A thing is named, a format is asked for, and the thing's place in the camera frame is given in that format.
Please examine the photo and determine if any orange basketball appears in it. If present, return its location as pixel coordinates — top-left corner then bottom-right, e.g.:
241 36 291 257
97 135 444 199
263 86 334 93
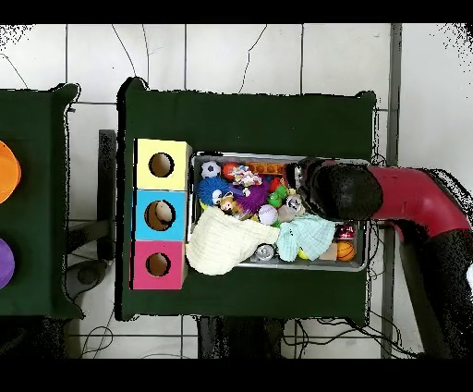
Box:
335 240 357 263

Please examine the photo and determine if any wooden box with three holes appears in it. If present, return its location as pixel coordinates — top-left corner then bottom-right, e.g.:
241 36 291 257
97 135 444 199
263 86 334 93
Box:
130 138 193 291

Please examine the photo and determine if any purple spiky toy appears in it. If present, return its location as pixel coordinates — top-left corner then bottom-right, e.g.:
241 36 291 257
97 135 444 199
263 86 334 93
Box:
232 180 272 215

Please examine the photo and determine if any colourful patterned cloth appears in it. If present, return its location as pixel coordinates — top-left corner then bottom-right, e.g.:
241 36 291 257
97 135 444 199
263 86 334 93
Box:
230 165 263 187

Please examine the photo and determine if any blue puffer ball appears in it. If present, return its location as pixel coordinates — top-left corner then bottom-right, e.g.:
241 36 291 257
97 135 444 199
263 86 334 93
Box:
195 176 232 207

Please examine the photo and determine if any white baseball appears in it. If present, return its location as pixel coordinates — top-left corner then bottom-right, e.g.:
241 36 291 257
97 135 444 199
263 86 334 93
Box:
257 203 279 226

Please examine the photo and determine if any soccer ball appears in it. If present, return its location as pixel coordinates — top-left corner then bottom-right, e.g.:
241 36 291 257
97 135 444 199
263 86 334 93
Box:
200 160 222 179

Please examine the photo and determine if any orange plastic block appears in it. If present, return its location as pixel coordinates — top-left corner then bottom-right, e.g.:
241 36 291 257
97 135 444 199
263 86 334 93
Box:
246 161 288 176

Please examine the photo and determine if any cream waffle cloth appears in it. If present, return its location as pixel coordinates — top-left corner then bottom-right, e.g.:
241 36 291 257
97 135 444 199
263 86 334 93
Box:
185 204 281 276

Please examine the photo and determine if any crushed drink can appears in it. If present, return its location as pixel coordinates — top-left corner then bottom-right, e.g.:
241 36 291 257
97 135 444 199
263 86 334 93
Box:
284 194 307 217

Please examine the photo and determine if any dark green table cloth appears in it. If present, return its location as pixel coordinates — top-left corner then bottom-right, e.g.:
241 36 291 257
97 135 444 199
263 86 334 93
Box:
0 82 85 320
115 76 378 322

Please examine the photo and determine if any mint green cloth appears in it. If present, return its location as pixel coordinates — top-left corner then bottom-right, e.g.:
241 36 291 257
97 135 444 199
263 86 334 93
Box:
275 213 337 263

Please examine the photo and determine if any orange round object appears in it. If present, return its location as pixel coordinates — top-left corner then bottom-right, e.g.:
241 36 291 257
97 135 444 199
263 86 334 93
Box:
0 140 22 205

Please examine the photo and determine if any purple round object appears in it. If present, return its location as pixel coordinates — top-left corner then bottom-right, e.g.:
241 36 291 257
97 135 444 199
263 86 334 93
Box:
0 238 17 290

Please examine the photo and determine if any silver wire mesh bin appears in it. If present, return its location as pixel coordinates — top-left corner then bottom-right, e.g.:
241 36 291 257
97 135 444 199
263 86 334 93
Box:
187 150 370 274

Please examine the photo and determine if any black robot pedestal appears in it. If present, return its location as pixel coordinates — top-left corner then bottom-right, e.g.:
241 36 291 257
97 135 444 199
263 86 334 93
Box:
196 315 286 359

